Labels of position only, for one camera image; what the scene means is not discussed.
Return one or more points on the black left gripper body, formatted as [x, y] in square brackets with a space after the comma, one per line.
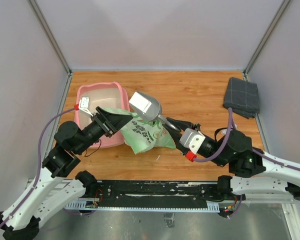
[96, 130]

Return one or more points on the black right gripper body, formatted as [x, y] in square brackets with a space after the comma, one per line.
[210, 150]

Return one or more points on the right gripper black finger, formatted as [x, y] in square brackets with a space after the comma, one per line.
[173, 139]
[180, 125]

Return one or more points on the pink litter box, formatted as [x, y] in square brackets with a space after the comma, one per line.
[104, 95]

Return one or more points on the green cat litter bag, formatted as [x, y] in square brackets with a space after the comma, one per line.
[141, 135]

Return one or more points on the grey metal scoop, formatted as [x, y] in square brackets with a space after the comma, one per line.
[149, 109]

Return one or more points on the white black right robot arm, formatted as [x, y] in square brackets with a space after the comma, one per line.
[251, 169]

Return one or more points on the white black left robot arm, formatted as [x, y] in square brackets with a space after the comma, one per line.
[29, 213]

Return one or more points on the folded dark grey cloth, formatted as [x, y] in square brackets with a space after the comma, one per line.
[242, 97]

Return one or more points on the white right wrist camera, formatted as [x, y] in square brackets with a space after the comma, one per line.
[191, 140]

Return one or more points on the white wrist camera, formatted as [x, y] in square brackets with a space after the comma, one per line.
[191, 140]
[83, 107]

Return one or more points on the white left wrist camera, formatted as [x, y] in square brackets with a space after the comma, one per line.
[83, 107]

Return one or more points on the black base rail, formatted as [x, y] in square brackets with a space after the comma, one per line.
[157, 194]

